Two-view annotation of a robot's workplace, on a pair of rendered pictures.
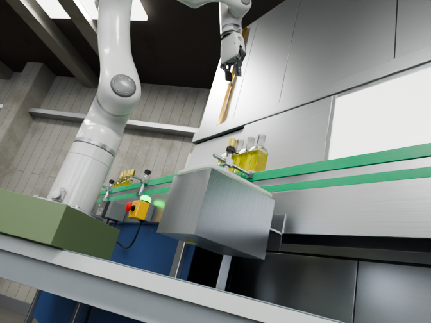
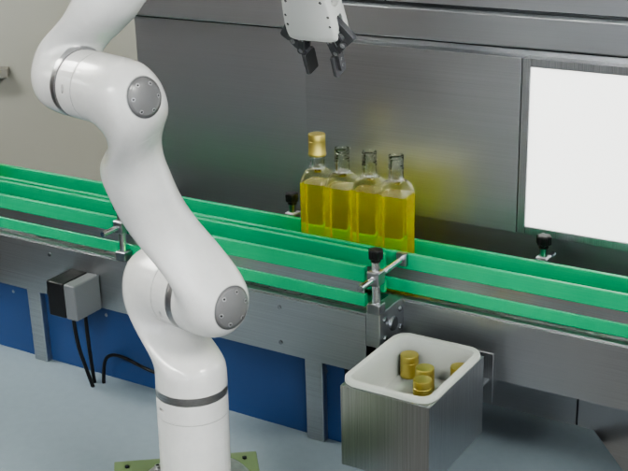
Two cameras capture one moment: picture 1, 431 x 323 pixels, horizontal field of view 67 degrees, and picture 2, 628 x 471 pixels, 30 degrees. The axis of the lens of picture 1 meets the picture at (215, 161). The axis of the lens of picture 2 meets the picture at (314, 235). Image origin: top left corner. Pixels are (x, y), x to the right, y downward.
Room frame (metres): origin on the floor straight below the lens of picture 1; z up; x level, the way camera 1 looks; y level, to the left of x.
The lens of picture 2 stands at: (-0.78, 0.87, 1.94)
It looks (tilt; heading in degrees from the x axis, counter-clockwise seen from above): 20 degrees down; 336
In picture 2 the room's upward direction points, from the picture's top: 2 degrees counter-clockwise
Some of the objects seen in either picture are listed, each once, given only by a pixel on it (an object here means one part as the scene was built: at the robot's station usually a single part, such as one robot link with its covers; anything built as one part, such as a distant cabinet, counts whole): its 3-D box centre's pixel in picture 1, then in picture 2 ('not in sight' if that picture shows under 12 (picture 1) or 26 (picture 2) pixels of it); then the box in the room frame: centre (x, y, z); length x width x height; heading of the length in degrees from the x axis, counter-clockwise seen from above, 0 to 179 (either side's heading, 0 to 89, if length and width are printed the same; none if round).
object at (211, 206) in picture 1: (224, 219); (420, 403); (0.85, -0.06, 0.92); 0.27 x 0.17 x 0.15; 124
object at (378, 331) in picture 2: not in sight; (386, 321); (0.99, -0.07, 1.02); 0.09 x 0.04 x 0.07; 124
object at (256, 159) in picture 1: (253, 173); (396, 232); (1.08, -0.14, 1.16); 0.06 x 0.06 x 0.21; 35
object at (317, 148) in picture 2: (231, 144); (317, 144); (1.23, -0.05, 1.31); 0.04 x 0.04 x 0.04
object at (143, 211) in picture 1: (140, 211); not in sight; (1.30, 0.24, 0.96); 0.07 x 0.07 x 0.07; 34
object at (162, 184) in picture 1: (120, 193); (21, 214); (1.73, 0.45, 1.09); 1.75 x 0.01 x 0.08; 34
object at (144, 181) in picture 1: (139, 181); (114, 235); (1.45, 0.31, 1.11); 0.07 x 0.04 x 0.13; 124
